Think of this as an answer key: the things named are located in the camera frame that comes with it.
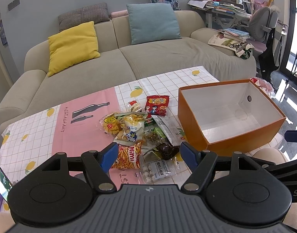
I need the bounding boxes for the green nut snack bag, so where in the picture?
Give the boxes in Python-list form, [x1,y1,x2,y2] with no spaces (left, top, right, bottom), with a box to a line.
[145,127,167,146]

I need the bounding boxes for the small clear red snack pack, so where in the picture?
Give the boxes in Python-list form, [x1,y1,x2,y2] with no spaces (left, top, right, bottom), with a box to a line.
[126,100,142,113]

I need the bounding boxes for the orange cardboard box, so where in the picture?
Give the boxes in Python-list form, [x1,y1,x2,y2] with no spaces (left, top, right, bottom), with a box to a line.
[177,79,286,156]

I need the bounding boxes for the book stack on sofa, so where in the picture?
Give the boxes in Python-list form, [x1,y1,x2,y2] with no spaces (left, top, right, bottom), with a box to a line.
[220,28,250,42]

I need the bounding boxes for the pink bolster pillow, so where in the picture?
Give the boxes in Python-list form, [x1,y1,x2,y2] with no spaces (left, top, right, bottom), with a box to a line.
[110,10,128,19]

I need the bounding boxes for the grey knitted cushion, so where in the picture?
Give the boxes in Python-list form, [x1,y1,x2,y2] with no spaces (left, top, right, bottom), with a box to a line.
[58,3,110,32]

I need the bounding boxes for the white balls candy bag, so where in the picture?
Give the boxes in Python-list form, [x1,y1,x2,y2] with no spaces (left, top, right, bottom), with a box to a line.
[140,159,180,183]

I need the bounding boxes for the pink white lemon tablecloth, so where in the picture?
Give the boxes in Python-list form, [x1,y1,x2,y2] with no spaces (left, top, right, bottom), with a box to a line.
[0,65,283,214]

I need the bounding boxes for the yellow round cracker pack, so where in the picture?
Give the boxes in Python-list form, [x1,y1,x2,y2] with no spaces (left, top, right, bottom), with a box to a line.
[100,113,122,136]

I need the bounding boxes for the Mimi orange snack bag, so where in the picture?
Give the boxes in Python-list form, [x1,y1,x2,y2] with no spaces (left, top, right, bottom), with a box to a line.
[111,142,142,170]

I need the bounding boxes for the dark brown snack pack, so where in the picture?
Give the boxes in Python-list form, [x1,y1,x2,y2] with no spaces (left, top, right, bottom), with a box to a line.
[143,143,180,160]

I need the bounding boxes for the floral tote bag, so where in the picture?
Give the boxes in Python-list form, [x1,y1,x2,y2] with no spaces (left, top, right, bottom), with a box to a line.
[208,33,254,59]

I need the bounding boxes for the green sausage stick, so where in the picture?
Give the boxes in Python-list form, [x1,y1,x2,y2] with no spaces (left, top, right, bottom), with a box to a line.
[144,117,155,127]

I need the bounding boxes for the red cartoon snack bag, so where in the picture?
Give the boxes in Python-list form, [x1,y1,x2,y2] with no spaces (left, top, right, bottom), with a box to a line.
[144,95,169,116]

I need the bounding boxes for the cluttered white desk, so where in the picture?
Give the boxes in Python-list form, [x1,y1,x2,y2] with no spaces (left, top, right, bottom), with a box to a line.
[188,0,253,29]

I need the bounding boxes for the beige fabric sofa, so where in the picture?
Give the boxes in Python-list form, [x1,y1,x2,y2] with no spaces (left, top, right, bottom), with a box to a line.
[0,10,257,133]

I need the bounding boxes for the smartphone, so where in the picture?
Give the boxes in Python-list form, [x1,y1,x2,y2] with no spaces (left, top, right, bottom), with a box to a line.
[0,168,12,211]

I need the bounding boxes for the grey wall switch plate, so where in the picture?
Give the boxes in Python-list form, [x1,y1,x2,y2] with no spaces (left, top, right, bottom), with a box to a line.
[8,0,20,11]

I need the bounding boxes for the white yellow chips bag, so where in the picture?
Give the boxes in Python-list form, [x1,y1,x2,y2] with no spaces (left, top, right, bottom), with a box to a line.
[114,112,148,145]

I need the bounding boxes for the grey desk chair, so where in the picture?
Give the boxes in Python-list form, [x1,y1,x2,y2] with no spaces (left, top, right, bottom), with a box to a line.
[247,5,280,60]

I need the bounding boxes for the teal cushion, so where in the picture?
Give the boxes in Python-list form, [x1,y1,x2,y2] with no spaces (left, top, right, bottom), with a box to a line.
[126,3,181,45]

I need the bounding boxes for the yellow cushion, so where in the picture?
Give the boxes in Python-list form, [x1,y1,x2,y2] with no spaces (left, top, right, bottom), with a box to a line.
[47,21,100,77]

